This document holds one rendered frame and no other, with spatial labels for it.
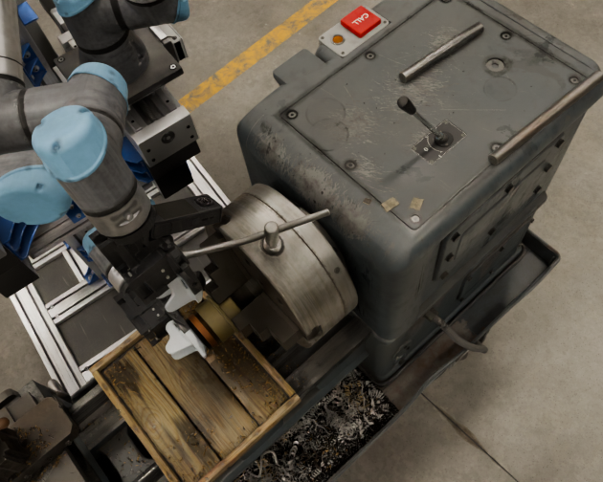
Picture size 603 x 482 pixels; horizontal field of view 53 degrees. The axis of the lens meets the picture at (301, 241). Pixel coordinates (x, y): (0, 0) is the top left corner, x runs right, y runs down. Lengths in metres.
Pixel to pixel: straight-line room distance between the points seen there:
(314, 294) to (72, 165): 0.52
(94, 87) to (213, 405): 0.76
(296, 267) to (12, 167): 0.47
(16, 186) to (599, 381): 1.96
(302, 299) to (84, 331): 1.32
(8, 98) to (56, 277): 1.61
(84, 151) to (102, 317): 1.60
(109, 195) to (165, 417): 0.72
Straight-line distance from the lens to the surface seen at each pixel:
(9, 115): 0.81
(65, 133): 0.69
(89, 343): 2.24
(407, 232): 1.02
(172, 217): 0.81
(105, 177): 0.71
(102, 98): 0.78
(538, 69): 1.27
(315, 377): 1.33
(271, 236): 0.97
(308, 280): 1.05
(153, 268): 0.81
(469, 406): 2.23
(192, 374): 1.36
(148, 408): 1.37
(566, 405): 2.31
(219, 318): 1.13
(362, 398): 1.63
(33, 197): 1.01
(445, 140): 1.12
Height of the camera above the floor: 2.15
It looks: 62 degrees down
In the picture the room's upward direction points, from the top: 10 degrees counter-clockwise
